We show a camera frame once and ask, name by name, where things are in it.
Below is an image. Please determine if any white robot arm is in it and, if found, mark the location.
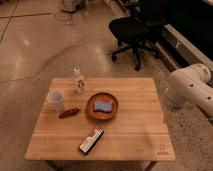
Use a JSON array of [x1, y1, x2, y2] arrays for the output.
[[165, 63, 213, 122]]

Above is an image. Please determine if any blue sponge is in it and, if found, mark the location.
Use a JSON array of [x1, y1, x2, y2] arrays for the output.
[[94, 101, 112, 113]]

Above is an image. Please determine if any clear plastic bottle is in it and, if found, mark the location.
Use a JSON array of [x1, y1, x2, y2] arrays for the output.
[[73, 67, 85, 93]]

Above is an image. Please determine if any brown round plate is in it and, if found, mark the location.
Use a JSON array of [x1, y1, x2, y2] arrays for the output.
[[86, 92, 119, 120]]

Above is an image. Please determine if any wooden table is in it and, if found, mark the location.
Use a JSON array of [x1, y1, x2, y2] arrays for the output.
[[25, 78, 175, 163]]

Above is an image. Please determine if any red sausage toy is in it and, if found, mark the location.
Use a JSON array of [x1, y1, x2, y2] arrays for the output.
[[59, 108, 80, 119]]

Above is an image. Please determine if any translucent plastic cup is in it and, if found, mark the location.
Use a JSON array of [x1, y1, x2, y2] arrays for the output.
[[47, 90, 65, 112]]

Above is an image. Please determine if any black and white box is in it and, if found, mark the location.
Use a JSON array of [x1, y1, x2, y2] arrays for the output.
[[78, 127, 104, 155]]

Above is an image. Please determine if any black office chair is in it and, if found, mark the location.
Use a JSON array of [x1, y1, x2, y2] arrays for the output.
[[109, 0, 170, 71]]

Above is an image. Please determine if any black floor cable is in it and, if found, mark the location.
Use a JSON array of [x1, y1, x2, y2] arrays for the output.
[[0, 11, 73, 25]]

